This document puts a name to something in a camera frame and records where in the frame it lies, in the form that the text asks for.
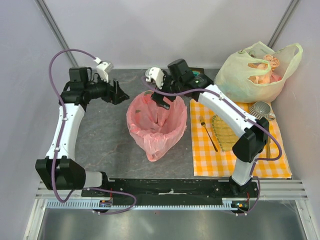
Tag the gold fork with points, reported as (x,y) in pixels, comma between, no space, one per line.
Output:
(203,124)

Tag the pink plastic trash bag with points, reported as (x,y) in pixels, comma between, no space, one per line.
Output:
(153,128)

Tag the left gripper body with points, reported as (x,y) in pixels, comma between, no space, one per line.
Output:
(105,92)

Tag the grey ribbed cup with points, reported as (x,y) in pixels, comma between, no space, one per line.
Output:
(261,110)

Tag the gold knife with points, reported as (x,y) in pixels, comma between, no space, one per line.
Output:
(268,149)

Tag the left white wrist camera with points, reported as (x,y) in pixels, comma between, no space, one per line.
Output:
(103,68)

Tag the small celadon bowl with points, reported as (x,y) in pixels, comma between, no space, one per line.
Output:
(147,73)

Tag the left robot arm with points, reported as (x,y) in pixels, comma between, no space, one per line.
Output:
(59,170)

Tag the square green glazed plate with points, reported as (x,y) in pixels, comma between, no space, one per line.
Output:
(197,73)

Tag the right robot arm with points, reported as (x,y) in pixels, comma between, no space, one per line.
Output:
(252,133)

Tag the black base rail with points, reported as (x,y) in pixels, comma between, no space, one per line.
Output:
(172,192)

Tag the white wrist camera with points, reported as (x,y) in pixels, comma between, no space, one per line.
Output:
(156,75)
(103,68)

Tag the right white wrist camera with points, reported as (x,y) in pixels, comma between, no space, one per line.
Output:
(156,75)

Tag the woven bamboo tray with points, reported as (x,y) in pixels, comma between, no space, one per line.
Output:
(224,134)

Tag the large yellowish plastic bag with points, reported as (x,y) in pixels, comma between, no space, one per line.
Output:
(258,73)

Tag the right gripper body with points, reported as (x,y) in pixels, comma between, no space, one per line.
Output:
(169,85)

